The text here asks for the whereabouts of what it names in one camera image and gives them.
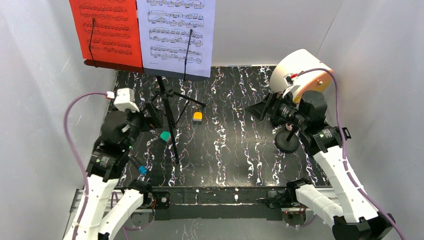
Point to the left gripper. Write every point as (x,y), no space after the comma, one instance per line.
(147,115)

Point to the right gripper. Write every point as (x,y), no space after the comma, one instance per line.
(271,108)

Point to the tall black mic stand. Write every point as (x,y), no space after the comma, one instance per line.
(287,141)

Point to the black music stand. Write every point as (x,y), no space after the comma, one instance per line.
(163,93)

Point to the red sheet music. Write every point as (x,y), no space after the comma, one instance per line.
(108,31)

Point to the white sheet music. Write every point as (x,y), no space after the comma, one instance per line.
(176,37)

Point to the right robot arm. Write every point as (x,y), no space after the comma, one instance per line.
(353,217)

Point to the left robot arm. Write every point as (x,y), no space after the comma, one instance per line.
(109,156)

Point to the green small block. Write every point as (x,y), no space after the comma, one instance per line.
(166,136)

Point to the blue small block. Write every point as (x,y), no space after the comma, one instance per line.
(138,165)

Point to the white round drum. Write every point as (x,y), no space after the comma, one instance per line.
(309,70)

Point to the orange small block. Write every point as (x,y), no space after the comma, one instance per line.
(197,117)

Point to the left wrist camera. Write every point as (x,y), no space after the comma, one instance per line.
(123,99)

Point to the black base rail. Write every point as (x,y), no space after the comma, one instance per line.
(215,202)

